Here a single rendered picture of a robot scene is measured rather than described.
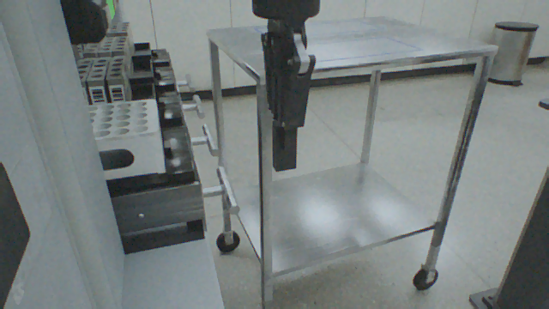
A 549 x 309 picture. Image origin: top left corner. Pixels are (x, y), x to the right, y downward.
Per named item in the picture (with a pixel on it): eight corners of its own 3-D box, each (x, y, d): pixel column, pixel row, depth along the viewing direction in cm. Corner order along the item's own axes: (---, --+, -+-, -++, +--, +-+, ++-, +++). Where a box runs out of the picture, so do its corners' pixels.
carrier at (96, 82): (103, 95, 61) (94, 57, 58) (117, 93, 62) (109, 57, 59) (96, 124, 52) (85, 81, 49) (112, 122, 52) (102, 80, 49)
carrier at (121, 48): (122, 68, 75) (116, 36, 72) (133, 67, 75) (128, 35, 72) (118, 87, 65) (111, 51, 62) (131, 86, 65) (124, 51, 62)
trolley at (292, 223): (255, 354, 110) (244, 76, 70) (215, 250, 147) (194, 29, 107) (439, 287, 131) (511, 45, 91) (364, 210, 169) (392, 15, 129)
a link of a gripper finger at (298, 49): (298, 15, 42) (317, 23, 38) (298, 62, 45) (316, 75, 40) (278, 16, 42) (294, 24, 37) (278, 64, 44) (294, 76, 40)
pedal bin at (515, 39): (503, 88, 307) (522, 28, 285) (470, 75, 339) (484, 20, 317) (533, 85, 315) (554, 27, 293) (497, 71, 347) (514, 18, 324)
